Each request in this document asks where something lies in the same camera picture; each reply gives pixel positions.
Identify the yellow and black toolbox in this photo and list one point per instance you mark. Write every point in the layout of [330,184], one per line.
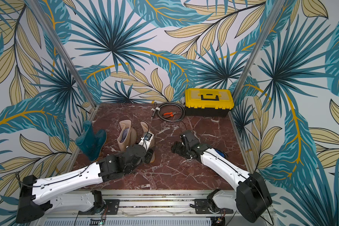
[208,102]

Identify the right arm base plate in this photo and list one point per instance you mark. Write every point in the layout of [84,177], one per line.
[213,206]

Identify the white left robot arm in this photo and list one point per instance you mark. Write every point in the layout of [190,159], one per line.
[38,196]

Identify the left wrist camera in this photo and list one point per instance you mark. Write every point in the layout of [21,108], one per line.
[147,140]

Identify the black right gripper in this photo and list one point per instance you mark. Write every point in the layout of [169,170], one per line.
[182,148]

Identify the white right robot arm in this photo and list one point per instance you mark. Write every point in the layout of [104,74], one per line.
[251,198]

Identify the aluminium mounting rail frame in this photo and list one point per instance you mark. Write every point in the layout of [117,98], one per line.
[147,208]

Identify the beige rubber boot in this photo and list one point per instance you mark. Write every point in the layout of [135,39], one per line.
[127,136]
[150,155]

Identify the right aluminium corner post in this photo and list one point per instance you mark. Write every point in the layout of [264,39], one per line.
[258,45]

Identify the teal rubber boot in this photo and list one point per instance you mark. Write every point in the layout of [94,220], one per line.
[89,142]

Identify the left aluminium corner post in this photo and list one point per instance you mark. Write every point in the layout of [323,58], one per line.
[47,27]

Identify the aluminium corner post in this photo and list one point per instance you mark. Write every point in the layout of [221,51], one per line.
[258,45]
[47,27]

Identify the red handled pliers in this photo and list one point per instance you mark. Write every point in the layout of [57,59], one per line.
[169,114]

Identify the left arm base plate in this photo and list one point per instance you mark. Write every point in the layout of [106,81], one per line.
[107,206]

